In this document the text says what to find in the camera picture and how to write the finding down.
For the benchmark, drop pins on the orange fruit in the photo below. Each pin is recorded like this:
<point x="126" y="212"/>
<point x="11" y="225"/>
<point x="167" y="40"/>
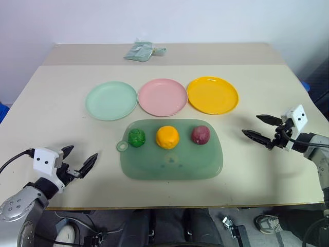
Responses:
<point x="167" y="137"/>

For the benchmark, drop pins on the white round disc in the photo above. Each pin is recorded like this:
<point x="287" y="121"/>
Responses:
<point x="66" y="234"/>

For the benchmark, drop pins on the translucent green cutting board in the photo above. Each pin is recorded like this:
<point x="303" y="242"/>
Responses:
<point x="180" y="162"/>

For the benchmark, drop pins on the metal caster bracket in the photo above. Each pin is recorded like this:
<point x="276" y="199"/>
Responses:
<point x="236" y="230"/>

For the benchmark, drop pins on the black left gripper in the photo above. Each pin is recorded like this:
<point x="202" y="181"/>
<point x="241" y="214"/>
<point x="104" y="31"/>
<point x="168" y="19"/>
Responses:
<point x="67" y="174"/>

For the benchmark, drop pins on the pink plate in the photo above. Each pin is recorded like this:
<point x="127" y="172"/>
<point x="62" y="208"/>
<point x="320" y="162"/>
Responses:
<point x="162" y="97"/>

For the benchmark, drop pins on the dark red fruit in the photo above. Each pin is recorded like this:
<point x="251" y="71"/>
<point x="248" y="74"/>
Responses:
<point x="201" y="134"/>

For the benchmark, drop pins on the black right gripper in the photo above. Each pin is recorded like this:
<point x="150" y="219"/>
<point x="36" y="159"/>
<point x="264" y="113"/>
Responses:
<point x="280" y="140"/>

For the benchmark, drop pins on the small teal packet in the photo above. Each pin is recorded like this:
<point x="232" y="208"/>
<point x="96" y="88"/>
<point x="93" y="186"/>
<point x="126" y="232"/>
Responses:
<point x="160" y="51"/>

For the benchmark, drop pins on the yellow plate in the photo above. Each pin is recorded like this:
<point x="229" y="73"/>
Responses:
<point x="212" y="95"/>

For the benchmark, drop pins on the folded green plastic bag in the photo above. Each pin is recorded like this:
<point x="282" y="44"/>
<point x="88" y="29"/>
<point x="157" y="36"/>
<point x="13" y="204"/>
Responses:
<point x="138" y="51"/>

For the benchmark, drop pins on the blue crate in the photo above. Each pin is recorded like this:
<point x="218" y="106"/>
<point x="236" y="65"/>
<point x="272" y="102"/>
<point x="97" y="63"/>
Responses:
<point x="3" y="112"/>

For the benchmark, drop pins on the small blue object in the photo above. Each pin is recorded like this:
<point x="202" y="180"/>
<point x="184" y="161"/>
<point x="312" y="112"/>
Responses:
<point x="307" y="86"/>

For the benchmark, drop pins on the mint green plate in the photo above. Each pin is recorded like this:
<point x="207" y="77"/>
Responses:
<point x="111" y="100"/>

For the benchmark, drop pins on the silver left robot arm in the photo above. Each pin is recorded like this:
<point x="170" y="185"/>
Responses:
<point x="15" y="203"/>

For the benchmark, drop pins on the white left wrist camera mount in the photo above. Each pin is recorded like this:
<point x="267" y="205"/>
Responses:
<point x="43" y="159"/>

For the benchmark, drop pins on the black floor device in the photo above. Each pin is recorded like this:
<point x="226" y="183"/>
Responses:
<point x="93" y="240"/>

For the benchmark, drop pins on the dark trouser leg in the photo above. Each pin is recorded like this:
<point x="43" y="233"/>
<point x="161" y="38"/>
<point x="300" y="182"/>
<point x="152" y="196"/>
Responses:
<point x="300" y="222"/>

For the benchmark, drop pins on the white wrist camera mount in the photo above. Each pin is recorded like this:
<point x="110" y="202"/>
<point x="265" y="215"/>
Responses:
<point x="43" y="159"/>
<point x="298" y="116"/>

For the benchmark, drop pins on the green toy vegetable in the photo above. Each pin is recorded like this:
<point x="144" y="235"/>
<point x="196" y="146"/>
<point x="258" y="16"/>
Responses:
<point x="136" y="138"/>

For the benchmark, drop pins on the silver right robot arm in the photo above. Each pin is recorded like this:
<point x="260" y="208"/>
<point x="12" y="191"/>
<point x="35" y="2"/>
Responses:
<point x="314" y="146"/>

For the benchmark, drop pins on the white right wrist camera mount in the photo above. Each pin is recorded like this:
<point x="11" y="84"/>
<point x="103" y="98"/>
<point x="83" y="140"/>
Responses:
<point x="298" y="116"/>

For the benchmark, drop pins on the dark chair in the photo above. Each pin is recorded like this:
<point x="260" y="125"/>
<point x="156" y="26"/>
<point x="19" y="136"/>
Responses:
<point x="317" y="85"/>

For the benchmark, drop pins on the grey sneaker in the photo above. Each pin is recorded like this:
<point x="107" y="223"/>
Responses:
<point x="267" y="223"/>

